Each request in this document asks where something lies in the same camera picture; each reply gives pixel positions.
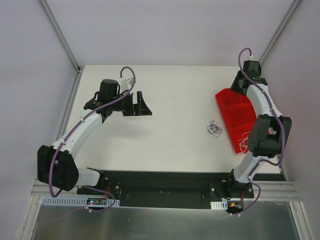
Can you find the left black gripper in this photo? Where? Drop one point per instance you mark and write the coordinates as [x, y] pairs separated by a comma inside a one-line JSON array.
[[136, 104]]

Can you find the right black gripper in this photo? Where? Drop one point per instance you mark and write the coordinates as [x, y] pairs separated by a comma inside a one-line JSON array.
[[239, 83]]

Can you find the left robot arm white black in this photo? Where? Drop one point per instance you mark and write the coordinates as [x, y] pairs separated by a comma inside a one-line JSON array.
[[56, 164]]

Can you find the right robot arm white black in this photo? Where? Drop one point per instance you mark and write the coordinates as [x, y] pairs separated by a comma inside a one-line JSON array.
[[267, 140]]

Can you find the red plastic compartment bin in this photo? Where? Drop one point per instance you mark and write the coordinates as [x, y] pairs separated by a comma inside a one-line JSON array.
[[238, 116]]

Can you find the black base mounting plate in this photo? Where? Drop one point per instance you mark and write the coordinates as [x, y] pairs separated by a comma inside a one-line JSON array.
[[180, 190]]

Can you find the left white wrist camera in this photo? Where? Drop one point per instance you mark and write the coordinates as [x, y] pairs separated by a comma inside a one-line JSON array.
[[126, 83]]

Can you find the left aluminium frame post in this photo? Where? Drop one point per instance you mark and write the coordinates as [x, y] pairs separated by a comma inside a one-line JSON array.
[[59, 34]]

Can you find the right white cable duct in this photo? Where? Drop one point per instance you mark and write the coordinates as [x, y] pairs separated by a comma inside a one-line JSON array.
[[219, 205]]

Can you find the white cable duct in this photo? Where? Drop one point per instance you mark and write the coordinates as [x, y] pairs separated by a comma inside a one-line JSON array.
[[219, 205], [80, 202]]

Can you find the left white cable duct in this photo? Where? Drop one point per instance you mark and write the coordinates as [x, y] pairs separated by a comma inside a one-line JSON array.
[[80, 202]]

